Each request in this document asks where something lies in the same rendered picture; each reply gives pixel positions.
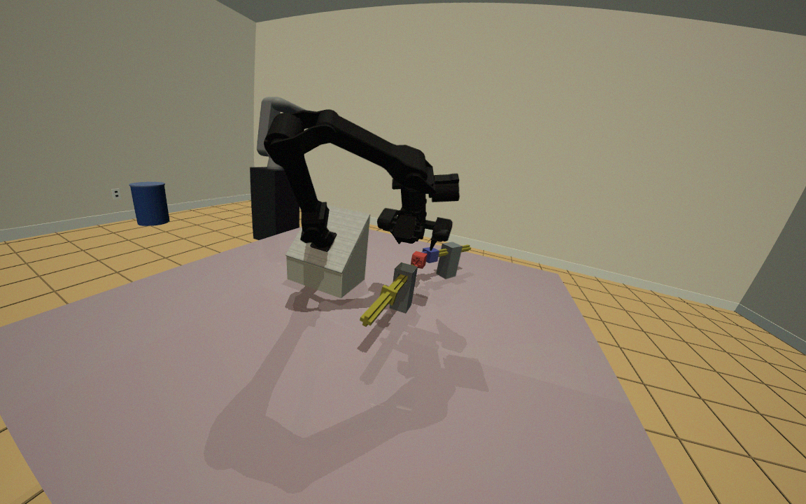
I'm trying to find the yellow rectangular bar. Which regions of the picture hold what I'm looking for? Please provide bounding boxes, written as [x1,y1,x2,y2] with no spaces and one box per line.
[360,262,418,327]

